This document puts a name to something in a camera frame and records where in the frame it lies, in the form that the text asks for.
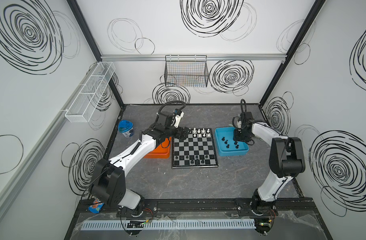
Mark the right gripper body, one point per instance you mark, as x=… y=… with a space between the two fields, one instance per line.
x=238 y=135

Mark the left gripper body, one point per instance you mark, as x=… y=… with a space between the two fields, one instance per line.
x=181 y=132

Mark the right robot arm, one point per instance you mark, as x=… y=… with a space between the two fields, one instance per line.
x=286 y=160

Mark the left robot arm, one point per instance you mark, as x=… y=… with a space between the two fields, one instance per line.
x=108 y=182

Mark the chess board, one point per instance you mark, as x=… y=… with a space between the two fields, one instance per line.
x=196 y=151

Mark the blue tray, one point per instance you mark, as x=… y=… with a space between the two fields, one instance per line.
x=226 y=145

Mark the orange tray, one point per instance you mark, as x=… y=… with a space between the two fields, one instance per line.
x=163 y=151

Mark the blue lidded cup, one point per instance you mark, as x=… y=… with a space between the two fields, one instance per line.
x=126 y=128

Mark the candy packet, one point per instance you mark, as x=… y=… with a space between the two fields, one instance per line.
x=96 y=206

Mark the black wire basket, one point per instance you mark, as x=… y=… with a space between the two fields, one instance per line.
x=186 y=71

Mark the white wire shelf basket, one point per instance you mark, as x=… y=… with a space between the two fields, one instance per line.
x=86 y=101

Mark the white cable duct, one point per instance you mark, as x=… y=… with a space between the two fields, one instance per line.
x=131 y=225

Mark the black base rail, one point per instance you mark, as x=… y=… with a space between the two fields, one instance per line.
x=243 y=207

